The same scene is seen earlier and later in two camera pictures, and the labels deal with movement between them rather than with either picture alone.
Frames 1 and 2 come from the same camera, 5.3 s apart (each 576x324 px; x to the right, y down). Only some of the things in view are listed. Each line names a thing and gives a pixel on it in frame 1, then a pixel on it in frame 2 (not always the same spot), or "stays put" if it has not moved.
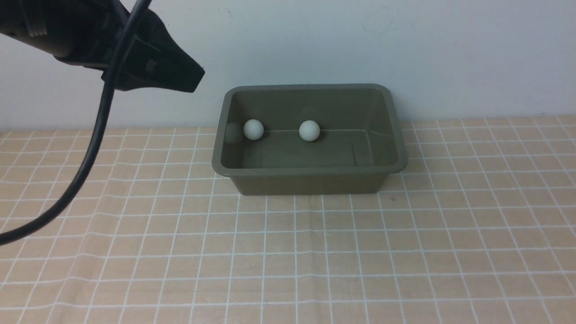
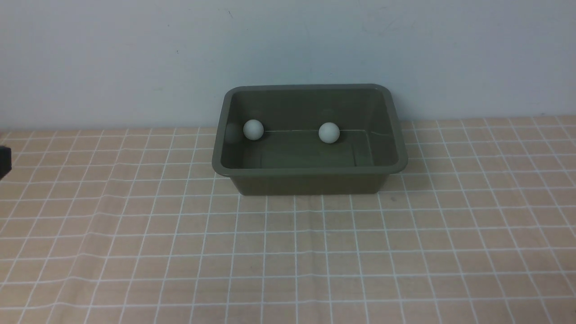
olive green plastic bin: (308, 139) stays put
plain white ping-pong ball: (309, 130) → (329, 132)
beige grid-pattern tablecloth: (479, 227) stays put
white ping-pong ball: (253, 129) stays put
